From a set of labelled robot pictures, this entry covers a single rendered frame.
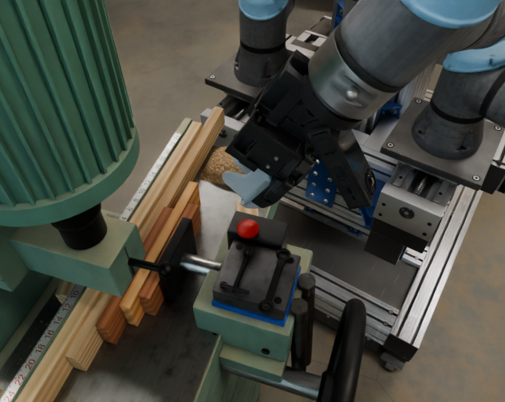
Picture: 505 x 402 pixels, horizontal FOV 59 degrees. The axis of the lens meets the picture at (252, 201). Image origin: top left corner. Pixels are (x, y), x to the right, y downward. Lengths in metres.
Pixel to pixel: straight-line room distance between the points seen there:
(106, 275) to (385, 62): 0.38
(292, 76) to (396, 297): 1.21
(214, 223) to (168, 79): 2.01
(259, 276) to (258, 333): 0.08
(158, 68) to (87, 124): 2.46
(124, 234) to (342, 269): 1.09
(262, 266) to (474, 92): 0.57
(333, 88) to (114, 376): 0.47
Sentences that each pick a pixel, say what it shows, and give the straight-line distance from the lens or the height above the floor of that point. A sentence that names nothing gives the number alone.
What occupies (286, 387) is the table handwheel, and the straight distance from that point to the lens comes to 0.73.
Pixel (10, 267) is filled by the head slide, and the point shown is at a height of 1.03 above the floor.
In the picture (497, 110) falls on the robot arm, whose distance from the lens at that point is 0.98.
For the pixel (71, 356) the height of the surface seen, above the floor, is 0.94.
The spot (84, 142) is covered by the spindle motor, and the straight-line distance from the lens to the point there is 0.39.
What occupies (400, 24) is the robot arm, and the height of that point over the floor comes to 1.35.
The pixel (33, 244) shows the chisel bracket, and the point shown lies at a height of 1.07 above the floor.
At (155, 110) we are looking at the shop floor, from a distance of 2.50.
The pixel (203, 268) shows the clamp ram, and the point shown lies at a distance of 0.65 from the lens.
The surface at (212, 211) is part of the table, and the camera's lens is 0.79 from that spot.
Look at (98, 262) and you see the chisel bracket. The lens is 0.55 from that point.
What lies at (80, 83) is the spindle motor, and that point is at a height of 1.31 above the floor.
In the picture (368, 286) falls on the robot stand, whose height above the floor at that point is 0.21.
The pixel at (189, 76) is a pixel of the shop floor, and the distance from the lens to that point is 2.73.
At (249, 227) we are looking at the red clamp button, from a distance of 0.60.
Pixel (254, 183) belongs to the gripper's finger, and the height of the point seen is 1.14.
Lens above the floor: 1.51
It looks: 49 degrees down
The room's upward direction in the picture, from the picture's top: straight up
